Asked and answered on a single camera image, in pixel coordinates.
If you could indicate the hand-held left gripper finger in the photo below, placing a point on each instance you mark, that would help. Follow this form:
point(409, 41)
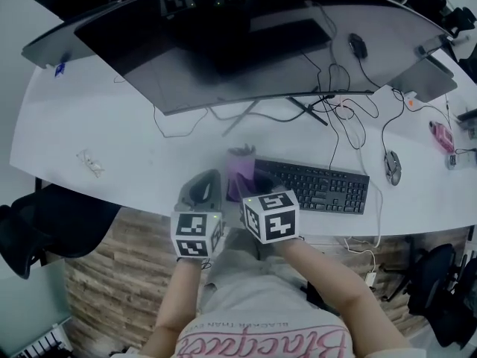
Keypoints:
point(185, 188)
point(218, 188)

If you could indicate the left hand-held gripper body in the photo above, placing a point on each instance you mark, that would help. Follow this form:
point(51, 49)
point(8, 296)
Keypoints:
point(192, 233)

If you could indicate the black office chair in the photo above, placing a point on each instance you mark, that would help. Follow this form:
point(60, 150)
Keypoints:
point(48, 222)
point(439, 293)
point(460, 21)

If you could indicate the grey desk divider panel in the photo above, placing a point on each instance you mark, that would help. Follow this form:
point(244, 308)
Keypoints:
point(425, 78)
point(52, 47)

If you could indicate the small blue object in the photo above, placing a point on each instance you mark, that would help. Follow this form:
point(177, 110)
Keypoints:
point(59, 69)

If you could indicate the pink object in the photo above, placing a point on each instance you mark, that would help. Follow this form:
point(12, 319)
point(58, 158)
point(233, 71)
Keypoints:
point(442, 135)

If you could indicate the black box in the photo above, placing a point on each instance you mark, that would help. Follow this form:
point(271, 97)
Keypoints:
point(320, 297)

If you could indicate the black monitor stand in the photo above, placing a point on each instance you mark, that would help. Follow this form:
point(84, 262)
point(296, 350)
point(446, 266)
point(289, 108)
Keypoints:
point(242, 114)

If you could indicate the person's left forearm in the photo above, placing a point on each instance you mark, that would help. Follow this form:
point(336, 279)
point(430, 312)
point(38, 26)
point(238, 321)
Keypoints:
point(182, 293)

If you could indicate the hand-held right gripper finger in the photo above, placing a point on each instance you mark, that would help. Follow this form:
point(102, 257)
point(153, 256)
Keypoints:
point(270, 183)
point(241, 188)

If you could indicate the small white box orange label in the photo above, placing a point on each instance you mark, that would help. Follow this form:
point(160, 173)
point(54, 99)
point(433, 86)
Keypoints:
point(410, 101)

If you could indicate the white power adapter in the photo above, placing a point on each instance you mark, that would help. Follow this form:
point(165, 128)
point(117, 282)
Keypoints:
point(370, 278)

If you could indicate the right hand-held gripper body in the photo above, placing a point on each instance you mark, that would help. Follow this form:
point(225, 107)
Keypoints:
point(272, 218)

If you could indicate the curved black monitor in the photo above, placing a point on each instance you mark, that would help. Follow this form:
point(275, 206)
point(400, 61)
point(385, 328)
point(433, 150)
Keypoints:
point(186, 50)

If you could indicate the grey shirt with pink print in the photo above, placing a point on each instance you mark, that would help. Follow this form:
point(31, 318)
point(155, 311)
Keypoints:
point(261, 311)

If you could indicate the grey computer mouse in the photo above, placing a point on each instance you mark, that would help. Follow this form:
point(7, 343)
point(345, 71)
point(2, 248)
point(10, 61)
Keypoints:
point(392, 166)

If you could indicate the grey shorts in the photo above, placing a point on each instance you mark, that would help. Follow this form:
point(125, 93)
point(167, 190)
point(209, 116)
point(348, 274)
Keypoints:
point(246, 248)

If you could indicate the purple cloth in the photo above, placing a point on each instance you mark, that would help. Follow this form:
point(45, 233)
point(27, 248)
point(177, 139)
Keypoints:
point(240, 164)

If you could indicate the frosted glass door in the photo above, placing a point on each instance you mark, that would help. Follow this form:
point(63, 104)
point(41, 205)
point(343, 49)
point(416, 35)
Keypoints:
point(30, 304)

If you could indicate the black keyboard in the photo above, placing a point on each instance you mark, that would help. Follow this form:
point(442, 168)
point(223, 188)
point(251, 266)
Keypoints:
point(328, 188)

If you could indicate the clear plastic container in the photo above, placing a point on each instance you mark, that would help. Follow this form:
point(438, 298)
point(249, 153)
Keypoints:
point(460, 159)

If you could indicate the clear plastic wrapper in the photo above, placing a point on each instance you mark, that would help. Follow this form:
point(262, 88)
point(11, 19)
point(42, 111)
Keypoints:
point(90, 163)

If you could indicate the person's right forearm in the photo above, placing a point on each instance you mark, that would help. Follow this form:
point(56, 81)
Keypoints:
point(328, 282)

